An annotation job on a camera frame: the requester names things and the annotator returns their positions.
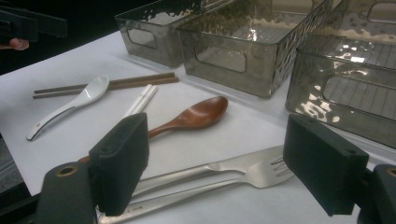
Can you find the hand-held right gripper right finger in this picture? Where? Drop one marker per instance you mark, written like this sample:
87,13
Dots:
323,168

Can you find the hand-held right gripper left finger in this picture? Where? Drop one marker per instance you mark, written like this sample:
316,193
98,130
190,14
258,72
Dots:
120,165

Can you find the steel fork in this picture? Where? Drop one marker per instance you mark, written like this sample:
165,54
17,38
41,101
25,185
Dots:
264,178

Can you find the steel table knife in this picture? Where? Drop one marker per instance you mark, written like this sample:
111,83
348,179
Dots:
186,174

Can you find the white chopstick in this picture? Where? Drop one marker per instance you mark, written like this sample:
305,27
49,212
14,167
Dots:
140,99
148,99

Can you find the white ceramic spoon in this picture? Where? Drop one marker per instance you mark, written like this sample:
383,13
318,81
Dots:
93,90

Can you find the grey translucent bin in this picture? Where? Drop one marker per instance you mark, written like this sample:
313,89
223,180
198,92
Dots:
308,93
168,53
264,77

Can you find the brown wooden chopstick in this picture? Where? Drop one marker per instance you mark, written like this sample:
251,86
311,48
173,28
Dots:
140,79
146,83

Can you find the brown wooden spoon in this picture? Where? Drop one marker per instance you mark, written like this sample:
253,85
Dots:
199,115

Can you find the white table sheet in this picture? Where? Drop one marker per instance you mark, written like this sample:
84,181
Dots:
218,143

